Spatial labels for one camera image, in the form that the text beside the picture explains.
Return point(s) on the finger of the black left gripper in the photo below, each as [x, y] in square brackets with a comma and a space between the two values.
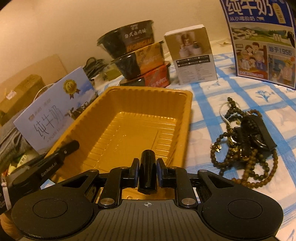
[67, 149]

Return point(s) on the bottom red instant food bowl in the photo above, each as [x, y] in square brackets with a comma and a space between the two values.
[159, 77]

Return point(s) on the orange plastic tray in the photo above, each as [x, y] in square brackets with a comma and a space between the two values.
[123, 122]

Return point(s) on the cardboard box at left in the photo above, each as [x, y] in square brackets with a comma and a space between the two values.
[20, 97]

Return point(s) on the white green milk carton box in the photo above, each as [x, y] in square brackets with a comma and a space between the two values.
[48, 117]

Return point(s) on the black cylinder seal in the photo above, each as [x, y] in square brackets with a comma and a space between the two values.
[147, 173]

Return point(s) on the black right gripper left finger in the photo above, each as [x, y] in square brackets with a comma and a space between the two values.
[118, 179]

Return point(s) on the top black instant food bowl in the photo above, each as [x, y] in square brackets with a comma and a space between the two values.
[127, 39]

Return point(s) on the blue white checkered tablecloth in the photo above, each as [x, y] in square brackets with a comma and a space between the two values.
[243, 129]

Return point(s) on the middle orange instant food bowl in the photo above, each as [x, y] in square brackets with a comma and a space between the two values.
[140, 61]

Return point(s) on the blue milk carton box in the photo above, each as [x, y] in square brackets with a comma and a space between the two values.
[263, 38]

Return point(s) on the small white product box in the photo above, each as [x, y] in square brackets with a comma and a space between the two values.
[191, 54]

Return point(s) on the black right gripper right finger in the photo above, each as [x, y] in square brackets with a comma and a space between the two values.
[178, 179]

